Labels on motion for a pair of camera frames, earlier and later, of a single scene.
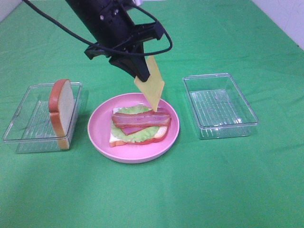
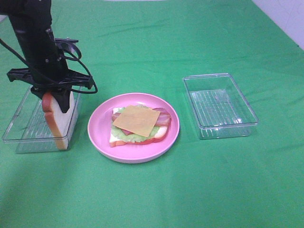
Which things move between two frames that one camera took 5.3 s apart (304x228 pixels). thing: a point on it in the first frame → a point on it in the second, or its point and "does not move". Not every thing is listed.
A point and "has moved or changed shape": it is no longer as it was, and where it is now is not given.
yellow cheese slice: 152,88 → 138,120
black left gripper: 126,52 → 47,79
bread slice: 61,111 has moved or changed shape
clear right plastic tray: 219,109 does not move
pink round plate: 99,125 does not move
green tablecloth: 253,180 does not move
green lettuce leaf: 118,134 does not move
